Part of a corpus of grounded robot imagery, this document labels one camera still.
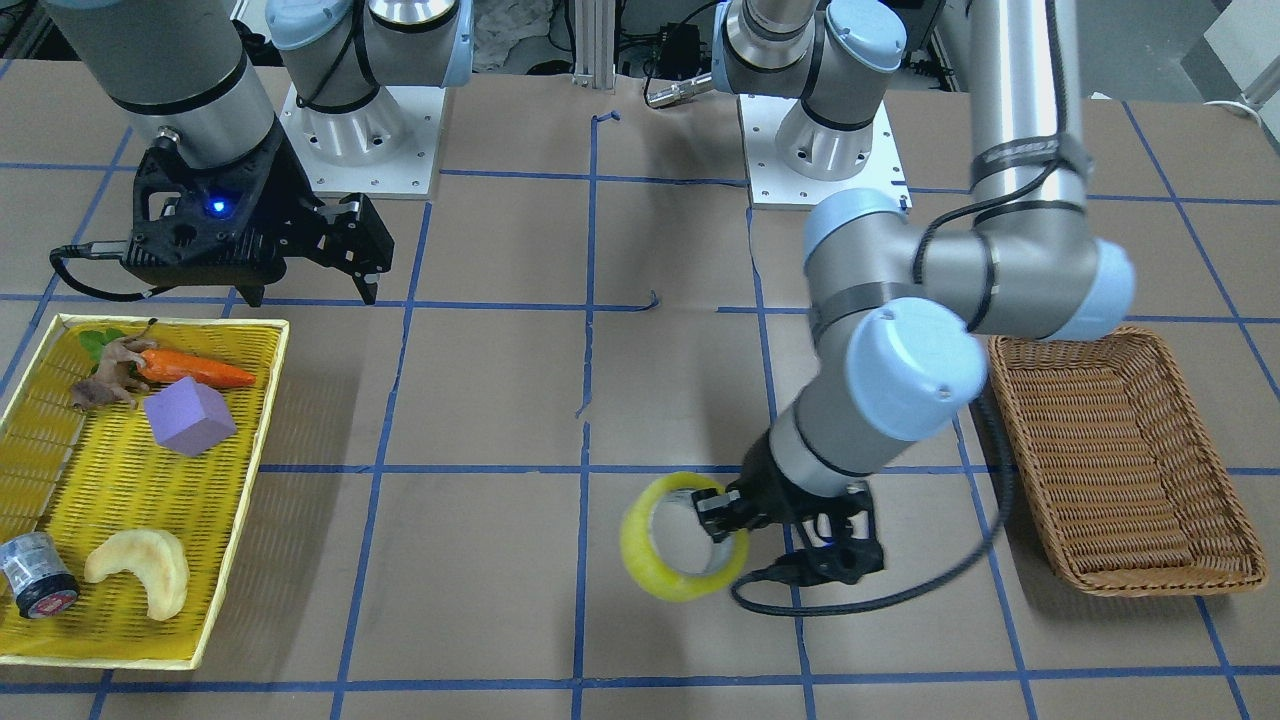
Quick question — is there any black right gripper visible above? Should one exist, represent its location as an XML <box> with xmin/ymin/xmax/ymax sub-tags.
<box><xmin>120</xmin><ymin>126</ymin><xmax>394</xmax><ymax>307</ymax></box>

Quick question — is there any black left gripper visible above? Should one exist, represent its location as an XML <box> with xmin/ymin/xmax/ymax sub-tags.
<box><xmin>692</xmin><ymin>439</ymin><xmax>884</xmax><ymax>587</ymax></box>

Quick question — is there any yellow tape roll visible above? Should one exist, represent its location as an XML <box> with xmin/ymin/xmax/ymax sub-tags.
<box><xmin>620</xmin><ymin>471</ymin><xmax>749</xmax><ymax>603</ymax></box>

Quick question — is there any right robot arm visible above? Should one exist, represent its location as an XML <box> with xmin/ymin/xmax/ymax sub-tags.
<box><xmin>44</xmin><ymin>1</ymin><xmax>474</xmax><ymax>307</ymax></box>

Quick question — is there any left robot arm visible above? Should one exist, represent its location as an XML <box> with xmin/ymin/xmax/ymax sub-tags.
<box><xmin>677</xmin><ymin>1</ymin><xmax>1137</xmax><ymax>584</ymax></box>

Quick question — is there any orange carrot toy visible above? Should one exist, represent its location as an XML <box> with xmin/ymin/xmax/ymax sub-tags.
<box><xmin>140</xmin><ymin>348</ymin><xmax>257</xmax><ymax>389</ymax></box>

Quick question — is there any purple foam cube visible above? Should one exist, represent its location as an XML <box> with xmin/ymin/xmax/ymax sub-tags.
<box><xmin>143</xmin><ymin>378</ymin><xmax>237</xmax><ymax>457</ymax></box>

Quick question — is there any pale banana toy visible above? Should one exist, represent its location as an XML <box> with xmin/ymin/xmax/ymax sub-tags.
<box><xmin>84</xmin><ymin>528</ymin><xmax>189</xmax><ymax>621</ymax></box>

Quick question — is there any brown wicker basket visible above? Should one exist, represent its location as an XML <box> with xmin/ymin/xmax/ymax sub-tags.
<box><xmin>987</xmin><ymin>325</ymin><xmax>1270</xmax><ymax>598</ymax></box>

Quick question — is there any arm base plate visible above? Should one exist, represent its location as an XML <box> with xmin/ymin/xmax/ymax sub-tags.
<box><xmin>280</xmin><ymin>86</ymin><xmax>449</xmax><ymax>200</ymax></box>
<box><xmin>737</xmin><ymin>95</ymin><xmax>913</xmax><ymax>211</ymax></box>

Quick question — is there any aluminium frame post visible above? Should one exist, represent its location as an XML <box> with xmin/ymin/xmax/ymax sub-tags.
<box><xmin>567</xmin><ymin>0</ymin><xmax>618</xmax><ymax>94</ymax></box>

